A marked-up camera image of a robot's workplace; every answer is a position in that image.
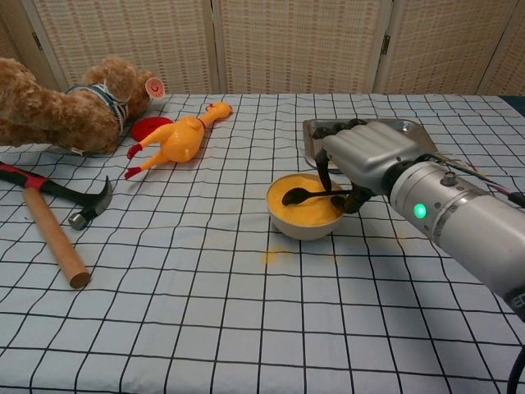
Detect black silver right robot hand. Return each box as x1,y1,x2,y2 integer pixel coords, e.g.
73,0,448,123
311,117,423,214

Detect black spoon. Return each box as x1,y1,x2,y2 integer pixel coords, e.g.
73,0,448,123
281,186,354,207

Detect rectangular steel tray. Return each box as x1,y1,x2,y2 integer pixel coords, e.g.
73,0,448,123
302,117,436,172

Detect orange powder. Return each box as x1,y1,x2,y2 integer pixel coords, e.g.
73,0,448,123
268,174,342,227

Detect cream bowl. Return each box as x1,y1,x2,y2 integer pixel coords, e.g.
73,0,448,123
266,172,345,241

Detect woven folding screen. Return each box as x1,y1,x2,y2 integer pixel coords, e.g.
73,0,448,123
0,0,525,98

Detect blue padded table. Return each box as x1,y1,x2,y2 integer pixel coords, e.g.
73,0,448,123
502,94,525,112

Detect yellow rubber chicken toy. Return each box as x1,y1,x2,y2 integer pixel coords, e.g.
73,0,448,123
124,100,234,181

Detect red plastic disc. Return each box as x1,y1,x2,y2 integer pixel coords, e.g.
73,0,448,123
130,116,173,140

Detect blue checked tablecloth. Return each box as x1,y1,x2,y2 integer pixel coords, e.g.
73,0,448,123
0,93,525,394

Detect black red claw hammer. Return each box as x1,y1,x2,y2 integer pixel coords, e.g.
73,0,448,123
0,161,113,231

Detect brown teddy bear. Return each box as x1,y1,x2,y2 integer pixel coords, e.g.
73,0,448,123
0,55,167,156

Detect wooden rolling pin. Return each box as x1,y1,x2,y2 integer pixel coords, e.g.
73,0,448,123
22,187,91,291

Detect right arm wrist wires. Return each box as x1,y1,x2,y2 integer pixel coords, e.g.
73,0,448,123
430,152,525,204

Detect black hanging cable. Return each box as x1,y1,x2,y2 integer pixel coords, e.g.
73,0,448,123
506,352,525,394

